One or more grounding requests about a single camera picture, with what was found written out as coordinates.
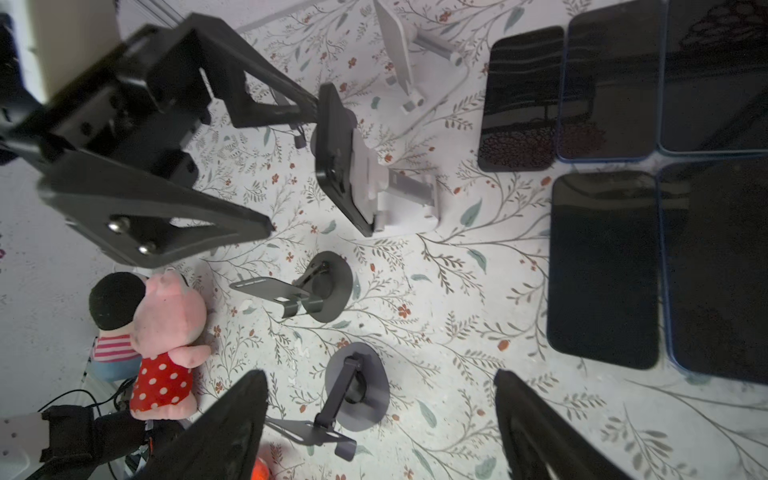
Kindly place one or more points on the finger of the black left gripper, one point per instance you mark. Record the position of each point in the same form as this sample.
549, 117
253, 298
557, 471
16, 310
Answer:
228, 59
142, 220

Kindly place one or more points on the grey round phone stand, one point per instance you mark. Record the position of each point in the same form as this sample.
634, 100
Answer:
300, 126

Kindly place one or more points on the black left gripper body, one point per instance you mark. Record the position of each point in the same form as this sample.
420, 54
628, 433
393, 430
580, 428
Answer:
138, 105

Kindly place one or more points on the black slab phone stand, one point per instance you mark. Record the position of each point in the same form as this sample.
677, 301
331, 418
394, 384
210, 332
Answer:
323, 290

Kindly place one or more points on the red shark plush toy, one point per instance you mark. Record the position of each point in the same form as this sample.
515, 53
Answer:
260, 470

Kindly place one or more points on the black folding phone stand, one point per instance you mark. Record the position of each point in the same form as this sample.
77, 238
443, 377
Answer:
391, 204

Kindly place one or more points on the white folding phone stand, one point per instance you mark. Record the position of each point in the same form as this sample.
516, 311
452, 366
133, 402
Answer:
426, 68

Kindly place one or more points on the blue-edged black phone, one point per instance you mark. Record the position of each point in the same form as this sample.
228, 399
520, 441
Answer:
608, 106

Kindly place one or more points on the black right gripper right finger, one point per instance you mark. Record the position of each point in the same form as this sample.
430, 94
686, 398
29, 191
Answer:
538, 443

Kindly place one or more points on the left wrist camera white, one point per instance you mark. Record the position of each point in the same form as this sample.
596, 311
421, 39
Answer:
53, 43

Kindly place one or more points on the black-haired boy plush doll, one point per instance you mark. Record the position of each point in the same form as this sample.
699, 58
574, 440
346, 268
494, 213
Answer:
112, 304

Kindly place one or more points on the dark round phone stand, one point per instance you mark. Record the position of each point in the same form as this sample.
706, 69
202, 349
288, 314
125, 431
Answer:
358, 397

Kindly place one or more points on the pink pig plush toy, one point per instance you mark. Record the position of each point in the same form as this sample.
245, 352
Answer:
166, 326

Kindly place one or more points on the black phone reddish screen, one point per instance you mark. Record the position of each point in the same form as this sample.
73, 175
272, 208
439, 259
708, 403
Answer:
603, 262

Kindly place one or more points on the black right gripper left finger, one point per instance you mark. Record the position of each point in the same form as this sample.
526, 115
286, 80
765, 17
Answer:
221, 444

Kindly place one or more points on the teal-edged black phone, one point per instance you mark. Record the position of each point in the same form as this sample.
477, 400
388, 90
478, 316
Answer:
714, 83

